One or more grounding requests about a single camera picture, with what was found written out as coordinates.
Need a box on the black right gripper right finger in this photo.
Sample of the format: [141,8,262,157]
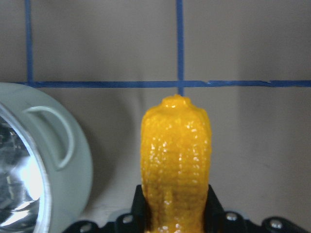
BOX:
[204,184,224,228]

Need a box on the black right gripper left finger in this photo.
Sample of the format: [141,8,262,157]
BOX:
[131,184,151,233]

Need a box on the yellow toy corn cob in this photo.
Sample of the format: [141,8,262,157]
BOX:
[140,95,212,233]

